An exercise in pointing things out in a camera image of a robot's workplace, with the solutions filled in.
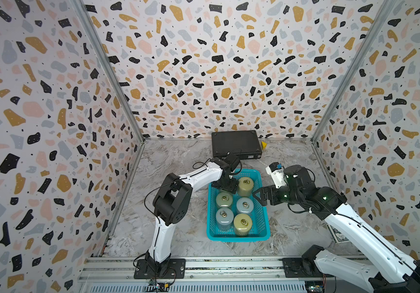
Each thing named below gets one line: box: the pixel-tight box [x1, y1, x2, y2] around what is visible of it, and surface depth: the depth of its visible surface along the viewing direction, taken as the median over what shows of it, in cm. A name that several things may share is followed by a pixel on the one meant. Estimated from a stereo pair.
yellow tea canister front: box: [233, 213, 253, 237], surface depth 79 cm
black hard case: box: [211, 130, 263, 160], surface depth 121 cm
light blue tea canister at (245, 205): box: [236, 197, 254, 215], surface depth 84 cm
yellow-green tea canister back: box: [238, 176, 254, 198], surface depth 92 cm
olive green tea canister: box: [215, 191, 234, 207], surface depth 86 cm
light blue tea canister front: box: [215, 207, 234, 231], surface depth 81 cm
